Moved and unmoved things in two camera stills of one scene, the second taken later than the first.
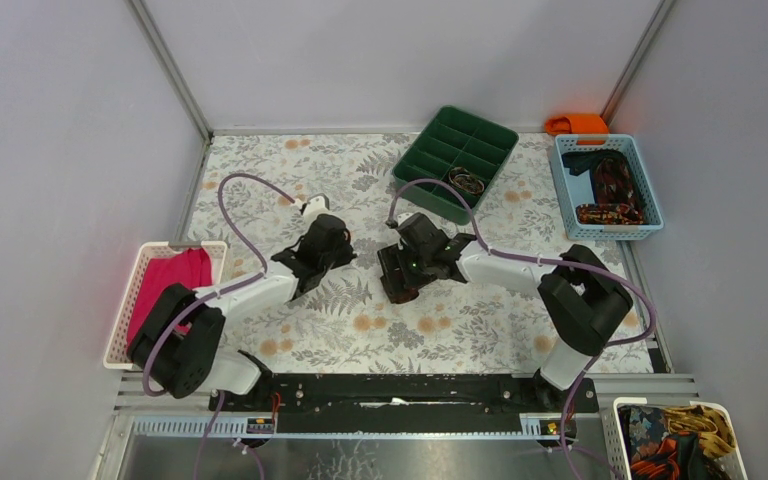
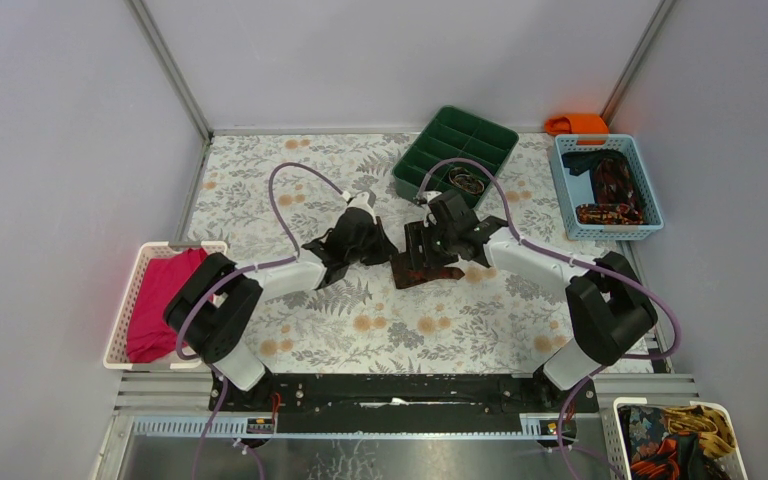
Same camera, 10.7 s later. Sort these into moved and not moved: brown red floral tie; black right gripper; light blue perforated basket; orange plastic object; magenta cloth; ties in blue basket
Moved: brown red floral tie; black right gripper
Not moved: ties in blue basket; light blue perforated basket; orange plastic object; magenta cloth
